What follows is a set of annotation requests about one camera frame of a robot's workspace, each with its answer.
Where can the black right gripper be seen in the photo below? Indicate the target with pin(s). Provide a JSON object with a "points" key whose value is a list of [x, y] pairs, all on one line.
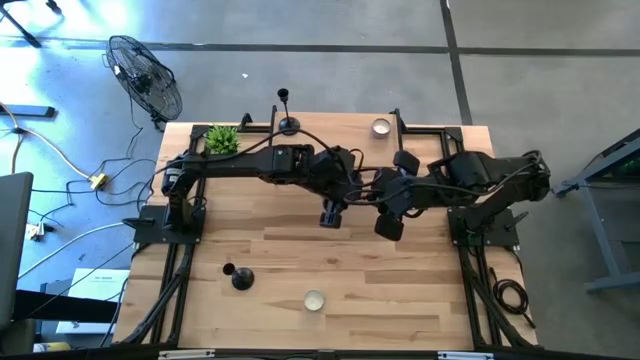
{"points": [[400, 195]]}

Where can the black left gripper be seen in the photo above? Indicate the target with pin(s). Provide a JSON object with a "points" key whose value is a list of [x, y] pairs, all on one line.
{"points": [[332, 172]]}

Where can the black metal candlestick holder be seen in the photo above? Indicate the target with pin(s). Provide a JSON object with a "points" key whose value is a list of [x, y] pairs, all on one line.
{"points": [[289, 126], [243, 279]]}

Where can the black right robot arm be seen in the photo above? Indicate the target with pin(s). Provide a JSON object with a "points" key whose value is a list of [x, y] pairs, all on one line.
{"points": [[500, 175]]}

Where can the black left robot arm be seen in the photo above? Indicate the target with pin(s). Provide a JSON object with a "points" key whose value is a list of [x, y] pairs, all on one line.
{"points": [[240, 162]]}

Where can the wooden shelf riser black legs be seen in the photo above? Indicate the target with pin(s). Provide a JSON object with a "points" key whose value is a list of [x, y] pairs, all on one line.
{"points": [[330, 131]]}

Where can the green plant in white pot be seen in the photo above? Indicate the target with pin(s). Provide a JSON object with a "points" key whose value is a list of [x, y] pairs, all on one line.
{"points": [[222, 140]]}

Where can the grey metal side table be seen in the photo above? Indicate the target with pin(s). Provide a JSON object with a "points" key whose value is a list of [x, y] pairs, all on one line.
{"points": [[595, 235]]}

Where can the black floor fan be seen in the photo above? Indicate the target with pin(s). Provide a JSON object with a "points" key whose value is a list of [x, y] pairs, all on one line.
{"points": [[145, 80]]}

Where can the yellow plug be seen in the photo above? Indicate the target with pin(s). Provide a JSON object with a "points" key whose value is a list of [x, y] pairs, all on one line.
{"points": [[99, 181]]}

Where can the white paper sheet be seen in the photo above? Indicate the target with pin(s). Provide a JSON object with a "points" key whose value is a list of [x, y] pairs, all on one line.
{"points": [[95, 290]]}

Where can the black desk beam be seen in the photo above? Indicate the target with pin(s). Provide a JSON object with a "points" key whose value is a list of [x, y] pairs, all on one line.
{"points": [[65, 306]]}

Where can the white power strip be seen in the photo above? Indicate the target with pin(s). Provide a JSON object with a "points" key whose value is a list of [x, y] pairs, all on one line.
{"points": [[36, 231]]}

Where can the yellow object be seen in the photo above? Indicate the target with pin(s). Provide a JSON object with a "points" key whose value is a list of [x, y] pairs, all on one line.
{"points": [[55, 347]]}

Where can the dark grey panel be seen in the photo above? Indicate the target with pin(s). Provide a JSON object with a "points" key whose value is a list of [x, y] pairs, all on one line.
{"points": [[12, 240]]}

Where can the black floor bar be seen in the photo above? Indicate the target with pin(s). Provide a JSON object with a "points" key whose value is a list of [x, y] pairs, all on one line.
{"points": [[27, 111]]}

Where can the black stand legs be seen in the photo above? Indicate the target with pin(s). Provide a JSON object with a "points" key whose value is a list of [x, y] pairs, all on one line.
{"points": [[22, 27]]}

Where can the black aluminium table frame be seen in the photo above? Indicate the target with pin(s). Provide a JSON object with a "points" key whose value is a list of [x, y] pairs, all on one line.
{"points": [[452, 134]]}

